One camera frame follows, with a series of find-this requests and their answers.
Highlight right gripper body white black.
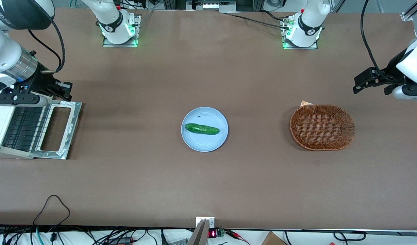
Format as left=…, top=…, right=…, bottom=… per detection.
left=0, top=74, right=48, bottom=108

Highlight brown oval wicker basket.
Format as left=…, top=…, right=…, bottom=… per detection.
left=290, top=104, right=355, bottom=151

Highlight green cucumber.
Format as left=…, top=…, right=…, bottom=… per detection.
left=185, top=123, right=220, bottom=135

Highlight light blue round plate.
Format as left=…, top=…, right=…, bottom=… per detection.
left=181, top=107, right=229, bottom=152

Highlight white power strip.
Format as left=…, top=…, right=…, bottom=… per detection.
left=186, top=0, right=237, bottom=13

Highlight brown cardboard box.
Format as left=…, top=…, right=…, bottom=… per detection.
left=261, top=231, right=288, bottom=245

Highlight red alligator clip leads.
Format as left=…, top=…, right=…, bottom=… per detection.
left=225, top=229, right=250, bottom=245

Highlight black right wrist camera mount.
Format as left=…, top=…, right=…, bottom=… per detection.
left=25, top=65, right=61, bottom=97

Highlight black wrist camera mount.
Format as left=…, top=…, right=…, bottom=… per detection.
left=379, top=50, right=408, bottom=86
left=25, top=65, right=61, bottom=97

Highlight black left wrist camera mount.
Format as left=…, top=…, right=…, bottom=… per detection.
left=379, top=50, right=408, bottom=86

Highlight oven wire rack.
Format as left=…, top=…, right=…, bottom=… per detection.
left=2, top=106, right=48, bottom=152

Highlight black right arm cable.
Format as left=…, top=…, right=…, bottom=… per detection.
left=28, top=17, right=66, bottom=74

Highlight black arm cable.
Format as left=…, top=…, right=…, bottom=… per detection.
left=28, top=17, right=66, bottom=74
left=361, top=0, right=399, bottom=84

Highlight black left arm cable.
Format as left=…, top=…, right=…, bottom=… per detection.
left=361, top=0, right=399, bottom=84

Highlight aluminium frame profile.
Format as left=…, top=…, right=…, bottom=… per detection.
left=400, top=0, right=417, bottom=23

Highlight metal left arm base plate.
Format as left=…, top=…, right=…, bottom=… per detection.
left=281, top=16, right=318, bottom=50

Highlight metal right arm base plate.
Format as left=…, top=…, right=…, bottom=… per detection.
left=102, top=14, right=142, bottom=48

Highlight black looped thin cable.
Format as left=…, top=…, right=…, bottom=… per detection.
left=33, top=195, right=71, bottom=226

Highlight black cable across table edge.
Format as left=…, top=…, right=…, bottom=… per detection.
left=227, top=10, right=291, bottom=30

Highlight black coiled floor cable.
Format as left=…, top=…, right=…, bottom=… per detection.
left=333, top=231, right=366, bottom=242

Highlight white metal bracket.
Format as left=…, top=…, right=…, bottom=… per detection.
left=196, top=216, right=215, bottom=229

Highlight grey aluminium camera post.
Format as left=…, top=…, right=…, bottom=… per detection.
left=187, top=219, right=210, bottom=245

